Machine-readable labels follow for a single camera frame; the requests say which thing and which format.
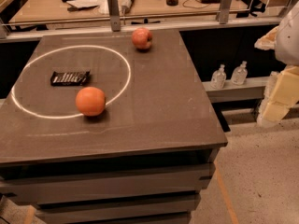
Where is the grey metal rail shelf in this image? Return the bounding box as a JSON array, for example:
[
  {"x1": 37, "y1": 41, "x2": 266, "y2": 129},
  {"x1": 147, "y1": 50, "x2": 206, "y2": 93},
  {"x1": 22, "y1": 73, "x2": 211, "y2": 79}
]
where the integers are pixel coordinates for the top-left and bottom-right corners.
[{"x1": 203, "y1": 77, "x2": 268, "y2": 103}]

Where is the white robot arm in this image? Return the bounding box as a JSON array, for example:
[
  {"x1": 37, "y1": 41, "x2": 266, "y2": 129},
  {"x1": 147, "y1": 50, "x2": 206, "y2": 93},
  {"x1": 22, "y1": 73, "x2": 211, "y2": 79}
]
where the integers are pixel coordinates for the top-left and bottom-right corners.
[{"x1": 254, "y1": 2, "x2": 299, "y2": 127}]

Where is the right clear plastic bottle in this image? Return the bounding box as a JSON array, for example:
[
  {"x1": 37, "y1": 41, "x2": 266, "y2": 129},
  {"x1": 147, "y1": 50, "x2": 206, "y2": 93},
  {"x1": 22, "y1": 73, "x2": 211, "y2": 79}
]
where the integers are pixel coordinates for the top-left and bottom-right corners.
[{"x1": 231, "y1": 61, "x2": 248, "y2": 85}]

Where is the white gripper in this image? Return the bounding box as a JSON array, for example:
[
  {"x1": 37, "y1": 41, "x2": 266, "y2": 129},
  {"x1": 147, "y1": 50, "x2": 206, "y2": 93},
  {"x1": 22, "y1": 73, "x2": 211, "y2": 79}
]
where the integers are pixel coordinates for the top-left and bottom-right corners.
[{"x1": 254, "y1": 26, "x2": 299, "y2": 128}]

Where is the left metal post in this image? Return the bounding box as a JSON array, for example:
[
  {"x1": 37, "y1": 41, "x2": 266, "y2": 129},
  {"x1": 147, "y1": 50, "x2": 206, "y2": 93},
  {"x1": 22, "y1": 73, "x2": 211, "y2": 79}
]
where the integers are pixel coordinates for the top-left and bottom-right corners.
[{"x1": 107, "y1": 0, "x2": 121, "y2": 32}]

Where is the grey caulking tube tool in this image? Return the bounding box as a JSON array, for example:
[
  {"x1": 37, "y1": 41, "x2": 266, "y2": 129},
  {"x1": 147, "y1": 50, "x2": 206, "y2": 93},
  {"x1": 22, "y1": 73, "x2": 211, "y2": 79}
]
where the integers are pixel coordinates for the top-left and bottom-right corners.
[{"x1": 121, "y1": 0, "x2": 135, "y2": 14}]

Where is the black snack bar wrapper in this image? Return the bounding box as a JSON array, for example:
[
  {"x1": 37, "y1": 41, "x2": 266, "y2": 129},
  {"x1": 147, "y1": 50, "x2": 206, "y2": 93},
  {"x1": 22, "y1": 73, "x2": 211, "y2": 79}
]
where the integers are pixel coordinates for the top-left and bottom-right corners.
[{"x1": 50, "y1": 71, "x2": 90, "y2": 86}]

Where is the white paper stack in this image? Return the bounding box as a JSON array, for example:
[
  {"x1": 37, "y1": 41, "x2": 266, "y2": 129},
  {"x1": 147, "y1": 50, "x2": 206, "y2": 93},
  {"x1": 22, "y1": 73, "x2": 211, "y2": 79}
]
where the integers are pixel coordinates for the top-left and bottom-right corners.
[{"x1": 67, "y1": 0, "x2": 101, "y2": 9}]

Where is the red apple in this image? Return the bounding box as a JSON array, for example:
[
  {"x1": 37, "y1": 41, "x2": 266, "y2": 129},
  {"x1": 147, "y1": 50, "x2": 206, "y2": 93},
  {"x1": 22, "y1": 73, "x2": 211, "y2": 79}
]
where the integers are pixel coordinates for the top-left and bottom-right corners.
[{"x1": 132, "y1": 27, "x2": 152, "y2": 50}]

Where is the orange fruit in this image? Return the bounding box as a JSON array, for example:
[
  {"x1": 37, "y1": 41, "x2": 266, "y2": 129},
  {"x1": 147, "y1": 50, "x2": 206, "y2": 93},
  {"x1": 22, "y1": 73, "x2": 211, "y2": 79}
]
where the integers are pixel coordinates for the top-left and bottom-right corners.
[{"x1": 76, "y1": 87, "x2": 106, "y2": 117}]

